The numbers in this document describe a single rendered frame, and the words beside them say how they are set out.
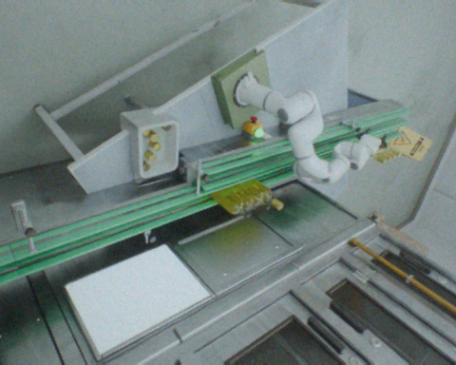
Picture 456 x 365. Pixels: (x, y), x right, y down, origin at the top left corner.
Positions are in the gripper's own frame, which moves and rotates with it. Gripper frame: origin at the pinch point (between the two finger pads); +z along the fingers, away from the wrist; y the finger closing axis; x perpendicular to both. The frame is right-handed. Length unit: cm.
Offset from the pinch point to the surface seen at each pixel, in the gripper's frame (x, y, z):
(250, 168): 12, -37, -67
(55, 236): 40, -60, -148
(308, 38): 46, -44, -3
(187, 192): 22, -46, -99
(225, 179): 18, -39, -82
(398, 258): -12, 37, -58
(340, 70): 16.3, -33.7, 21.4
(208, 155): 27, -48, -81
